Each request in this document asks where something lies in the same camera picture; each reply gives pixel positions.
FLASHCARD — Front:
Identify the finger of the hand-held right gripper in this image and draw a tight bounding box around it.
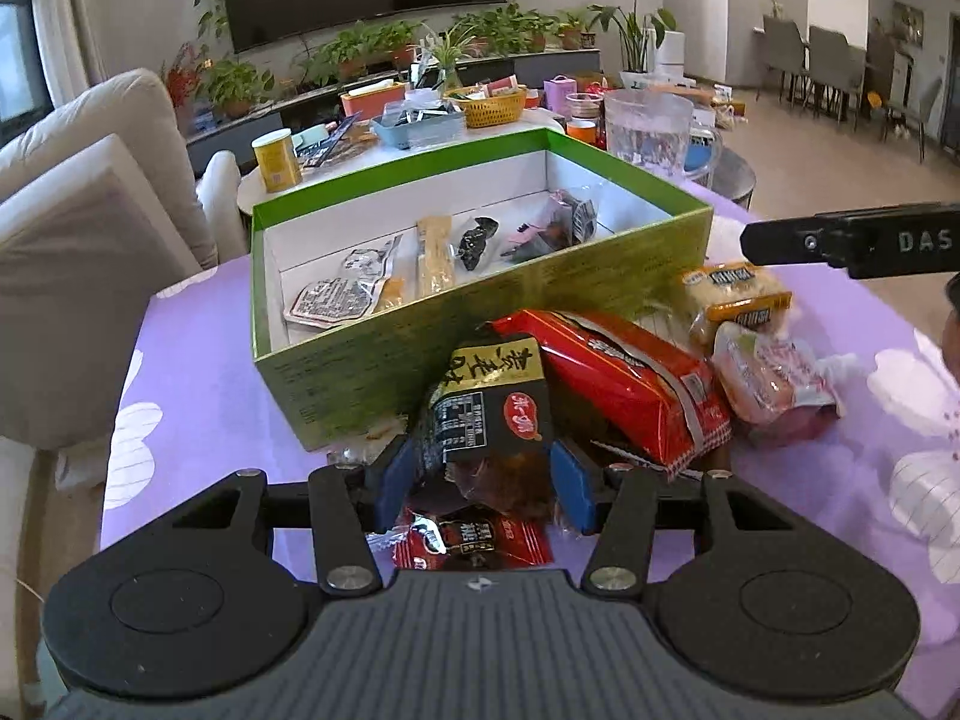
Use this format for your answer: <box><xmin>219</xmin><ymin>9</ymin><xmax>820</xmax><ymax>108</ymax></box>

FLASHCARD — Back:
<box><xmin>740</xmin><ymin>211</ymin><xmax>848</xmax><ymax>267</ymax></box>

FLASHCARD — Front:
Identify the clear pink-label date packet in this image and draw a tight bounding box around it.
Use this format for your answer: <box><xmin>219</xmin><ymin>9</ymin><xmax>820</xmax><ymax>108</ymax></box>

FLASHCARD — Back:
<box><xmin>504</xmin><ymin>190</ymin><xmax>601</xmax><ymax>263</ymax></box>

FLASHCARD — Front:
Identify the beige sofa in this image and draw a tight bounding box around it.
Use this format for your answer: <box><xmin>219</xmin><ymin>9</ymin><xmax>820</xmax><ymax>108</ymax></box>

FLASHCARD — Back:
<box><xmin>0</xmin><ymin>67</ymin><xmax>252</xmax><ymax>451</ymax></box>

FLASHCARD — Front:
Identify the light curtain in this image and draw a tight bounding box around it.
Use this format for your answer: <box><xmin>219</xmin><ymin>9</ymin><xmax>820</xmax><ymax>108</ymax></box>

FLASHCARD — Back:
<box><xmin>30</xmin><ymin>0</ymin><xmax>91</xmax><ymax>106</ymax></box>

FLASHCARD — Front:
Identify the orange tissue box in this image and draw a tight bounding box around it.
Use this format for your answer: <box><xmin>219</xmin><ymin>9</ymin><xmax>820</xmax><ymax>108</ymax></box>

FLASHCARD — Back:
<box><xmin>340</xmin><ymin>81</ymin><xmax>406</xmax><ymax>121</ymax></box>

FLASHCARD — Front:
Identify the white air purifier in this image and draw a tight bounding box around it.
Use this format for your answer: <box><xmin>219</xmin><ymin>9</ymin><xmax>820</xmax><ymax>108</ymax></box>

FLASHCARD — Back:
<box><xmin>656</xmin><ymin>31</ymin><xmax>687</xmax><ymax>76</ymax></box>

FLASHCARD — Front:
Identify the small black snack packet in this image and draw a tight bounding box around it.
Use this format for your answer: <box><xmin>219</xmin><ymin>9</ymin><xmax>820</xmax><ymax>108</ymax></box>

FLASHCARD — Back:
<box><xmin>455</xmin><ymin>216</ymin><xmax>500</xmax><ymax>271</ymax></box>

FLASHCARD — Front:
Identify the clear white snack packet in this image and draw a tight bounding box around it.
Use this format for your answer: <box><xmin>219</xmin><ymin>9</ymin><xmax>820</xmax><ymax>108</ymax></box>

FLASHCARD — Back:
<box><xmin>341</xmin><ymin>236</ymin><xmax>402</xmax><ymax>282</ymax></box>

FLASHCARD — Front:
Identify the large-leaf potted plant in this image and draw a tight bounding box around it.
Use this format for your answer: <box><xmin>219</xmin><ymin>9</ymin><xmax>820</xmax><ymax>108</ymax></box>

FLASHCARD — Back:
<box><xmin>585</xmin><ymin>0</ymin><xmax>676</xmax><ymax>76</ymax></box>

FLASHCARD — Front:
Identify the yellow can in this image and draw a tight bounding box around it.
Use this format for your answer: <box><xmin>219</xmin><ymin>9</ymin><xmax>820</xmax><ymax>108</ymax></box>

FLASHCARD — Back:
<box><xmin>252</xmin><ymin>130</ymin><xmax>303</xmax><ymax>192</ymax></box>

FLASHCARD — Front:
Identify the pink snack packet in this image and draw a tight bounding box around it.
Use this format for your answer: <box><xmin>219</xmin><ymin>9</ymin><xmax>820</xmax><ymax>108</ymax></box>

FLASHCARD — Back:
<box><xmin>712</xmin><ymin>321</ymin><xmax>845</xmax><ymax>436</ymax></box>

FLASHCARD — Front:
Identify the green potted plant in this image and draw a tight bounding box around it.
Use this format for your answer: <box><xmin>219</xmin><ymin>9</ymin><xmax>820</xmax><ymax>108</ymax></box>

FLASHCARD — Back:
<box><xmin>202</xmin><ymin>60</ymin><xmax>275</xmax><ymax>117</ymax></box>

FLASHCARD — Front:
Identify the beige snack packet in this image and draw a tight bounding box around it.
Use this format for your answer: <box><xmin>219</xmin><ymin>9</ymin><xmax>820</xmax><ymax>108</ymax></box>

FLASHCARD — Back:
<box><xmin>416</xmin><ymin>216</ymin><xmax>456</xmax><ymax>297</ymax></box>

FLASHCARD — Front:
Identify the green cardboard box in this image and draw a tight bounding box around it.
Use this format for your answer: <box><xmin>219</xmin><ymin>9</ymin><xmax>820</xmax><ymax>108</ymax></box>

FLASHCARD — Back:
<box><xmin>250</xmin><ymin>127</ymin><xmax>713</xmax><ymax>452</ymax></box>

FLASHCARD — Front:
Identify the yellow woven basket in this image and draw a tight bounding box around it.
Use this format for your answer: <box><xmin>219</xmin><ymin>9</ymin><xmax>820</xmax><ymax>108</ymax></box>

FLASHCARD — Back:
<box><xmin>444</xmin><ymin>86</ymin><xmax>528</xmax><ymax>128</ymax></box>

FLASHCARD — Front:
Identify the red-leaf potted plant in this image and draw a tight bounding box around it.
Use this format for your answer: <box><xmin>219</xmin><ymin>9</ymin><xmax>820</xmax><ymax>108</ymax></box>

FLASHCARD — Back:
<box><xmin>161</xmin><ymin>45</ymin><xmax>211</xmax><ymax>106</ymax></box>

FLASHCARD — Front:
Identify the purple flowered tablecloth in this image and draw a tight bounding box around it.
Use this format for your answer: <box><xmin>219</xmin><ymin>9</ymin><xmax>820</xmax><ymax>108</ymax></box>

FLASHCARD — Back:
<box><xmin>101</xmin><ymin>187</ymin><xmax>960</xmax><ymax>653</ymax></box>

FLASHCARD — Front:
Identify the black yellow-label snack packet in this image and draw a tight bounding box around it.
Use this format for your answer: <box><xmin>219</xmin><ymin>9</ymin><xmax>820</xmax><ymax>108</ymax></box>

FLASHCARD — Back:
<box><xmin>427</xmin><ymin>337</ymin><xmax>556</xmax><ymax>522</ymax></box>

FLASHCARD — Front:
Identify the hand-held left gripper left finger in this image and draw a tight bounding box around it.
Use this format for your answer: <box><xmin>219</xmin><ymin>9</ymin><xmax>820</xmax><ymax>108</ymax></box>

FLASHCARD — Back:
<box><xmin>169</xmin><ymin>433</ymin><xmax>419</xmax><ymax>595</ymax></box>

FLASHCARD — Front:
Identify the clear glass pitcher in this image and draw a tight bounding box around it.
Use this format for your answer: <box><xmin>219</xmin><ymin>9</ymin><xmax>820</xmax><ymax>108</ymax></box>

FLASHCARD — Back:
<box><xmin>604</xmin><ymin>90</ymin><xmax>725</xmax><ymax>181</ymax></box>

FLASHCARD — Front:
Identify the yellow bread packet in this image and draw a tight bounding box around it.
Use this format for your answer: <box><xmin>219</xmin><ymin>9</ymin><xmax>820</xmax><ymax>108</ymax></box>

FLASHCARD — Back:
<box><xmin>681</xmin><ymin>262</ymin><xmax>794</xmax><ymax>350</ymax></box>

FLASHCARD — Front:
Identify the red black snack packet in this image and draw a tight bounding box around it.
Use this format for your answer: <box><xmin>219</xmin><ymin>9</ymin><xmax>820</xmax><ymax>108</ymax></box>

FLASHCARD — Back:
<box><xmin>390</xmin><ymin>506</ymin><xmax>556</xmax><ymax>571</ymax></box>

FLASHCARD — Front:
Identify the dark round side table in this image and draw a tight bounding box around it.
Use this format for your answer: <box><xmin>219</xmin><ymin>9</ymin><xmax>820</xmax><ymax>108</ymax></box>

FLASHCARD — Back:
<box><xmin>705</xmin><ymin>146</ymin><xmax>757</xmax><ymax>207</ymax></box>

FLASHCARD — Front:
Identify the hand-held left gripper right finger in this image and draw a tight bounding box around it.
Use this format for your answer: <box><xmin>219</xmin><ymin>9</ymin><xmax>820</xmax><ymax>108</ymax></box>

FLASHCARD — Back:
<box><xmin>550</xmin><ymin>441</ymin><xmax>807</xmax><ymax>595</ymax></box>

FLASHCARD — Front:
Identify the grey dining chair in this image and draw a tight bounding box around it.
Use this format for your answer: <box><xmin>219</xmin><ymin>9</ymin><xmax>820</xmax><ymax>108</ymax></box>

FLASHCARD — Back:
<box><xmin>806</xmin><ymin>25</ymin><xmax>867</xmax><ymax>117</ymax></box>
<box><xmin>756</xmin><ymin>15</ymin><xmax>807</xmax><ymax>102</ymax></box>

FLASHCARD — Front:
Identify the black-framed window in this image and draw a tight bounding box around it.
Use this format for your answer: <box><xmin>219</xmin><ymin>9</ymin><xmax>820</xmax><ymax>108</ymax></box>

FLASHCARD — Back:
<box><xmin>0</xmin><ymin>0</ymin><xmax>38</xmax><ymax>143</ymax></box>

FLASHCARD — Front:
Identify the blue plastic basket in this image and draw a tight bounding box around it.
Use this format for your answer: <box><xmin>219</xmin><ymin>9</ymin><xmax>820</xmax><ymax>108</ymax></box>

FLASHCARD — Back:
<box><xmin>371</xmin><ymin>101</ymin><xmax>467</xmax><ymax>149</ymax></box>

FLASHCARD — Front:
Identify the white black-print snack packet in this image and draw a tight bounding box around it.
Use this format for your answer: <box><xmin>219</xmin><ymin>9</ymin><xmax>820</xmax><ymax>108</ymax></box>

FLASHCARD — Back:
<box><xmin>283</xmin><ymin>277</ymin><xmax>376</xmax><ymax>327</ymax></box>

